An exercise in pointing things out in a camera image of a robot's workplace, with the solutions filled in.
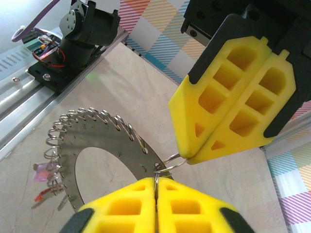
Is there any red wire loop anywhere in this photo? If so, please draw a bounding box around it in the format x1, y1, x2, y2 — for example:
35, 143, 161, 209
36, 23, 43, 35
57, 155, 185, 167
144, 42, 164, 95
32, 37, 67, 68

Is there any small circuit board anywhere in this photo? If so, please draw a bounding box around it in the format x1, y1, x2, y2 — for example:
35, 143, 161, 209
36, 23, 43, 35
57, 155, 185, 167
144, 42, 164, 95
24, 31, 61, 58

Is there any grey slotted cable duct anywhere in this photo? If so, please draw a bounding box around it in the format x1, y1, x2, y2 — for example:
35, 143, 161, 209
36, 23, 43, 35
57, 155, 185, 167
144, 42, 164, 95
0, 45, 34, 73

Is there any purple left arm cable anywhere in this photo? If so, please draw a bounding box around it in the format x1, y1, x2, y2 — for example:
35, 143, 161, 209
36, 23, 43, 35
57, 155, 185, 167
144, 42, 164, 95
11, 0, 61, 42

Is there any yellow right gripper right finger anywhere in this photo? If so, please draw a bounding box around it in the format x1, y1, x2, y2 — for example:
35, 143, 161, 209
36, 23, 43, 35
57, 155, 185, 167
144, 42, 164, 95
156, 177, 256, 233

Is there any silver split key ring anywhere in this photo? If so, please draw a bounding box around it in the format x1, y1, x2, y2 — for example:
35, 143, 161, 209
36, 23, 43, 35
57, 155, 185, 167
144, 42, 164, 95
153, 167, 161, 203
166, 152, 188, 171

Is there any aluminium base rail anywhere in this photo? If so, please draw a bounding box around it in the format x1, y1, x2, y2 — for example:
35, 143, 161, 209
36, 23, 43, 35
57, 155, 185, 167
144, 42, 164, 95
0, 31, 129, 156

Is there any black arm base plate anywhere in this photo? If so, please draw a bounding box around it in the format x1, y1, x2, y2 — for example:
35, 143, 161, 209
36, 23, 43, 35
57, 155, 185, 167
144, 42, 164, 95
27, 63, 98, 93

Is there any pale purple plastic key tag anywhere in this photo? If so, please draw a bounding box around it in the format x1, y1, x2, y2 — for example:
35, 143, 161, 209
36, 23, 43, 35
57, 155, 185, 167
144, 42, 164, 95
33, 162, 60, 184

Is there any aluminium frame post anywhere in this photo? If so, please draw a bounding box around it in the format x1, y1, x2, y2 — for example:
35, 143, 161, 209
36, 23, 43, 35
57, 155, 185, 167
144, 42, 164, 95
261, 114, 311, 151

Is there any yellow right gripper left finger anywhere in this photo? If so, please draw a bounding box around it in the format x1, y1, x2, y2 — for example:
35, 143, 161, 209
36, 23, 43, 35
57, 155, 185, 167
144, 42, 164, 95
59, 177, 156, 233

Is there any red plastic key tag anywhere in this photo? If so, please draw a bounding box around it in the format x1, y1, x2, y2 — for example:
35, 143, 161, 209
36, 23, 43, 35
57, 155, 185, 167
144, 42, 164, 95
34, 188, 53, 202

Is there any metal key holder disc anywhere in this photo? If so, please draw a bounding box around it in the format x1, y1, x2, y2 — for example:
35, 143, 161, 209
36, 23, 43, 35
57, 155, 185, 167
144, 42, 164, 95
58, 110, 174, 212

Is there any silver metal key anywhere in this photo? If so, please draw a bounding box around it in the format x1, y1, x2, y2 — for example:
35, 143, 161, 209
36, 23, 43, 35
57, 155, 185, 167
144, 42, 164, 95
56, 194, 71, 212

